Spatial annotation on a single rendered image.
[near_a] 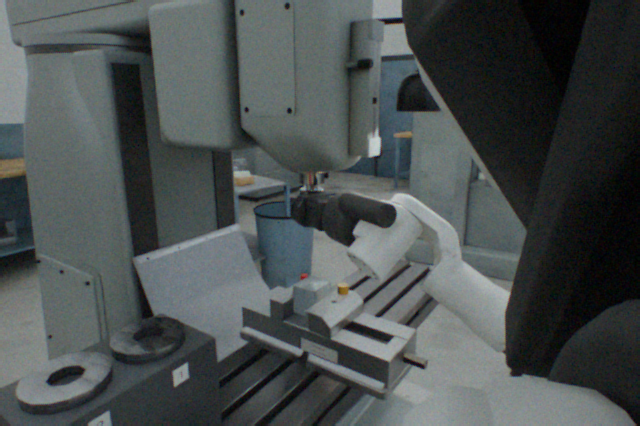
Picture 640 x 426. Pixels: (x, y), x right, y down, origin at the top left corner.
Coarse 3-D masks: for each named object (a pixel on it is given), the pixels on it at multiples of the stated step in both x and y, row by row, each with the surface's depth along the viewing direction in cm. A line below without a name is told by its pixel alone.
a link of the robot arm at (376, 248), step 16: (352, 192) 62; (352, 208) 59; (368, 208) 56; (384, 208) 55; (400, 208) 59; (336, 224) 65; (352, 224) 63; (368, 224) 60; (384, 224) 56; (400, 224) 58; (416, 224) 59; (352, 240) 64; (368, 240) 58; (384, 240) 57; (400, 240) 58; (352, 256) 59; (368, 256) 57; (384, 256) 57; (400, 256) 59; (368, 272) 60; (384, 272) 58
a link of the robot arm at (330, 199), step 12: (324, 192) 76; (336, 192) 77; (300, 204) 72; (312, 204) 71; (324, 204) 70; (336, 204) 66; (300, 216) 73; (312, 216) 72; (324, 216) 68; (336, 216) 65; (324, 228) 69; (336, 240) 68
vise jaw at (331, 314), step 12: (324, 300) 83; (336, 300) 83; (348, 300) 83; (360, 300) 85; (312, 312) 78; (324, 312) 78; (336, 312) 79; (348, 312) 81; (360, 312) 85; (312, 324) 78; (324, 324) 77; (336, 324) 77
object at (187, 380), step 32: (160, 320) 58; (96, 352) 50; (128, 352) 50; (160, 352) 51; (192, 352) 53; (32, 384) 45; (64, 384) 47; (96, 384) 45; (128, 384) 47; (160, 384) 50; (192, 384) 54; (0, 416) 43; (32, 416) 42; (64, 416) 42; (96, 416) 43; (128, 416) 47; (160, 416) 50; (192, 416) 55
